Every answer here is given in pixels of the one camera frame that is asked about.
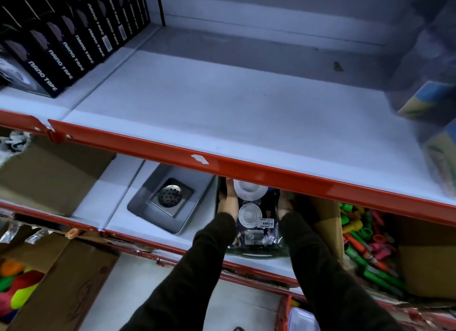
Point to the black sink strainer packet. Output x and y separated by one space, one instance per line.
254 231

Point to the clear packet of yellow-blue sponges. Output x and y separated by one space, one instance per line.
427 88
443 159

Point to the flat brown cardboard box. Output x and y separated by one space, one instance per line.
50 174

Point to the white lower shelf red edge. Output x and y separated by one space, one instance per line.
119 222

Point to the white metal shelf red edge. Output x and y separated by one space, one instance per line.
249 127

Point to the person's right hand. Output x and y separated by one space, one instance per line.
285 207

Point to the clear plastic container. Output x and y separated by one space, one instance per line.
302 322

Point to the small clear plastic packet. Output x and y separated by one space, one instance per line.
8 232
35 235

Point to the large brown cardboard box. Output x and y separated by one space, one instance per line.
74 288

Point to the person's left hand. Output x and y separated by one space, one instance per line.
227 202

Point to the person's left forearm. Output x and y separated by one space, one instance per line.
192 270

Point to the black shelf divider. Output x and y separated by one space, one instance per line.
160 4

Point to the person's right forearm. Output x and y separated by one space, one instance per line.
327 273

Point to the open cardboard box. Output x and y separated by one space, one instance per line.
424 263

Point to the pile of neon fluffy toys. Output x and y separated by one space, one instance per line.
19 288

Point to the row of black tape boxes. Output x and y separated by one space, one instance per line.
53 52

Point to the square steel floor drain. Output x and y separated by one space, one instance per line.
170 196

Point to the pile of colourful plastic tubes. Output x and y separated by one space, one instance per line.
367 248

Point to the grey rectangular metal tray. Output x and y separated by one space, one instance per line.
142 206

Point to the person's left fingers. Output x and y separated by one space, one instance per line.
231 190

